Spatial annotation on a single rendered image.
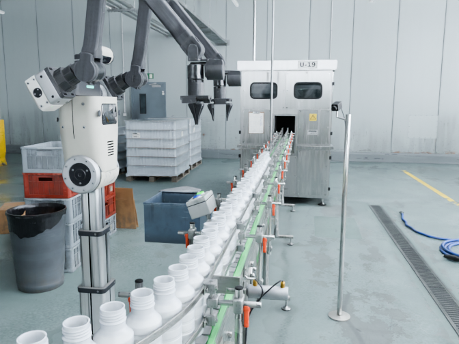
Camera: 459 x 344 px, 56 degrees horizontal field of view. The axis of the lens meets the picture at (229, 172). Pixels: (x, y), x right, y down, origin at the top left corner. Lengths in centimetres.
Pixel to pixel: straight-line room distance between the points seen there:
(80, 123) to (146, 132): 665
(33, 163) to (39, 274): 95
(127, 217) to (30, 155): 170
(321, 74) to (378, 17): 601
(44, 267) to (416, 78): 1035
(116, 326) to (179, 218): 167
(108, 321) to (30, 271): 309
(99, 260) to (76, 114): 62
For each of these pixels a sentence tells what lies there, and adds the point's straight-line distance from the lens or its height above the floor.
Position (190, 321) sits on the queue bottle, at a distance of 86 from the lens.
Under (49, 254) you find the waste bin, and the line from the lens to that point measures 372.
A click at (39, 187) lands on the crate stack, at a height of 76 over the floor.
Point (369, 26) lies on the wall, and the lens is 1219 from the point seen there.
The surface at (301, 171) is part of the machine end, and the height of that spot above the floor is 51.
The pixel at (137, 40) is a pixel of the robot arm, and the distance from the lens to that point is 204.
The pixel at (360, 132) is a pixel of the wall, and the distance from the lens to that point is 1203.
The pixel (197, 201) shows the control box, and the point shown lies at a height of 110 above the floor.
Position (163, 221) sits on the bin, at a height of 85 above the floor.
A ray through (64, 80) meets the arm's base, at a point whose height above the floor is 155.
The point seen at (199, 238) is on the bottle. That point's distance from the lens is 102.
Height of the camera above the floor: 146
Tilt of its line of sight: 9 degrees down
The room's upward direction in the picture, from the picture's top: straight up
